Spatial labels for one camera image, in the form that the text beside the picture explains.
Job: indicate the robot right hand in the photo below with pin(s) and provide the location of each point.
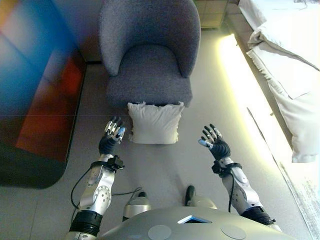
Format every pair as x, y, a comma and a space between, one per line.
220, 148

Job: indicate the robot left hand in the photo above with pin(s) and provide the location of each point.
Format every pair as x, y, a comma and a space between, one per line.
110, 146

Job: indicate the grey fringed fleece blanket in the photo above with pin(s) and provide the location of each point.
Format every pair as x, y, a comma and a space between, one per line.
155, 125

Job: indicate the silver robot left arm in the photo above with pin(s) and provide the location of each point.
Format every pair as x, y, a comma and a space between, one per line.
100, 195

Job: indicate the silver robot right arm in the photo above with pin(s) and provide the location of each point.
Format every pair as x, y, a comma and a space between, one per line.
240, 190

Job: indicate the robot right leg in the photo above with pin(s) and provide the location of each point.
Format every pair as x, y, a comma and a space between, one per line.
200, 200

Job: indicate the robot leg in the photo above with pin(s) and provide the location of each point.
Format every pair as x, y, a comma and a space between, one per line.
137, 206
200, 200

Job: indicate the robot left leg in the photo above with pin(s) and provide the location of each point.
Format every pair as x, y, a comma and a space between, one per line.
137, 206

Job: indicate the glowing bed light strip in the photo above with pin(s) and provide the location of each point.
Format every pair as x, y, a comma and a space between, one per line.
240, 82

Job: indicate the grey fabric armchair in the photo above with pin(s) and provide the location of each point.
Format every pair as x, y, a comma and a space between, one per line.
150, 75

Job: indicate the grey robot torso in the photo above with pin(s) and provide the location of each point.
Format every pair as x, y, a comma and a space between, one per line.
200, 230

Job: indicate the white bed pillow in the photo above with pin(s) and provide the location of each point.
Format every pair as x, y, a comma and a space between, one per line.
255, 10

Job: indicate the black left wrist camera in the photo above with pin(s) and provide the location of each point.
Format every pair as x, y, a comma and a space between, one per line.
116, 162

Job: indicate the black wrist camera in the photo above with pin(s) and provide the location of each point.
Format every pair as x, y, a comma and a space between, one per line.
216, 167
116, 162

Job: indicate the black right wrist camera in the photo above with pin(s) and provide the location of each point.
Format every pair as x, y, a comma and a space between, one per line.
216, 167

